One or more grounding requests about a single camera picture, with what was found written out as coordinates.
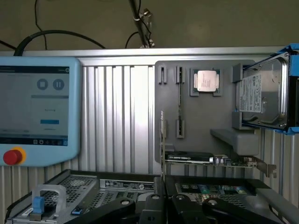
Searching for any green RAM stick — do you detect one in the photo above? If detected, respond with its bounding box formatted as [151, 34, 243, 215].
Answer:
[177, 66, 185, 138]

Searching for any green motherboard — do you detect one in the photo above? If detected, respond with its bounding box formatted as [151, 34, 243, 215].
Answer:
[174, 182, 249, 203]

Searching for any black graphics card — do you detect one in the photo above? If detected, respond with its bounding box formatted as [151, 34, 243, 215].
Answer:
[164, 151, 278, 179]

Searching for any open grey PC case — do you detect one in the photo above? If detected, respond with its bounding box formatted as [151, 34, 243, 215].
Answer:
[4, 168, 299, 224]

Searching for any grey parts rack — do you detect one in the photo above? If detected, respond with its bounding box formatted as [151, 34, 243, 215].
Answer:
[155, 60, 260, 164]

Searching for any light blue teach pendant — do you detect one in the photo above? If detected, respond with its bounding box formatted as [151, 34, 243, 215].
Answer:
[0, 56, 82, 167]

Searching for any silver CPU chip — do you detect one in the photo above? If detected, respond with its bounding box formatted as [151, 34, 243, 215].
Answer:
[193, 69, 221, 97]

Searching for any silver hard disk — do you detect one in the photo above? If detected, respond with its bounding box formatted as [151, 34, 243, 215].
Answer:
[235, 51, 291, 129]

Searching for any metal stand pole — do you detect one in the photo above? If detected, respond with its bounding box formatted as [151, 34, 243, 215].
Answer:
[128, 0, 156, 49]

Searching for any blue disk caddy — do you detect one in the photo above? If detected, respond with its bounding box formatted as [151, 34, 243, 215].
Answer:
[242, 42, 299, 136]

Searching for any thick black pendant cable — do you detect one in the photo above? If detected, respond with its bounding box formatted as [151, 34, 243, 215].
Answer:
[13, 29, 107, 58]

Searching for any thin black cable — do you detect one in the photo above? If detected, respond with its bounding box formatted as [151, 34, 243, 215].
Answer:
[34, 0, 49, 51]

